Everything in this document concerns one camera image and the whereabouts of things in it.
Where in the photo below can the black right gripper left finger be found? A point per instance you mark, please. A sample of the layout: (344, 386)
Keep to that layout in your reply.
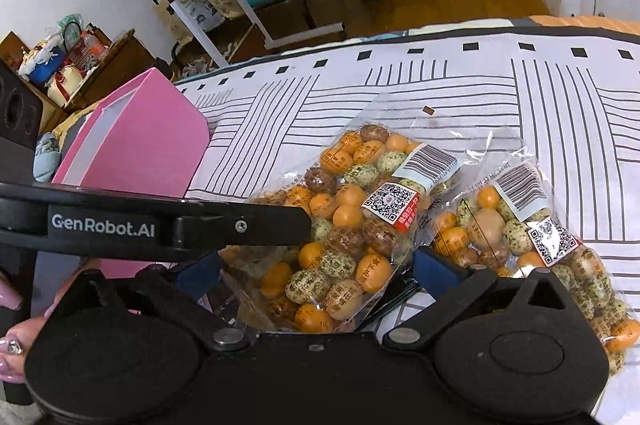
(172, 294)

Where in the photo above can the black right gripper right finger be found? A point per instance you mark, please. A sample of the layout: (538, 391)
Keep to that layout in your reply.
(454, 289)

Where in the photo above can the peanut snack bag with label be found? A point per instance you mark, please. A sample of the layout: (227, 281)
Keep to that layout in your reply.
(363, 194)

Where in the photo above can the left hand painted nails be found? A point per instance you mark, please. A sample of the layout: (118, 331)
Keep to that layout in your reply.
(15, 345)

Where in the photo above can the pink storage box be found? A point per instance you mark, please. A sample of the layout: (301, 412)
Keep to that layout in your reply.
(143, 138)

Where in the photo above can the blue scarf goose plush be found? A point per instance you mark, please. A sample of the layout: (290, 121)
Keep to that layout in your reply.
(47, 158)

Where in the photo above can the patterned bed sheet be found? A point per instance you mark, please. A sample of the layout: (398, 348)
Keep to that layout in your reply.
(568, 91)

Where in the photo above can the wooden nightstand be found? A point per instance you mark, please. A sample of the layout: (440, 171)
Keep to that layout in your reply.
(24, 106)

